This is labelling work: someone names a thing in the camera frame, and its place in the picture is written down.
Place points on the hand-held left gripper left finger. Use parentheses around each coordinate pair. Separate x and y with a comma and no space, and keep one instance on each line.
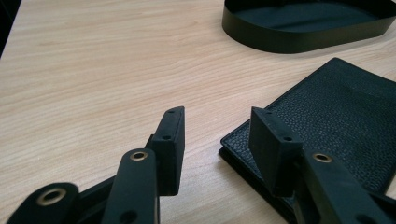
(169,155)

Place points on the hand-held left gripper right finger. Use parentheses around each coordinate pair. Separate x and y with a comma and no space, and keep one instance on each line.
(271,155)

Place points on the black tray with hook stand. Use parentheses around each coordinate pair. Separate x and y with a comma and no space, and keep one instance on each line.
(295,40)

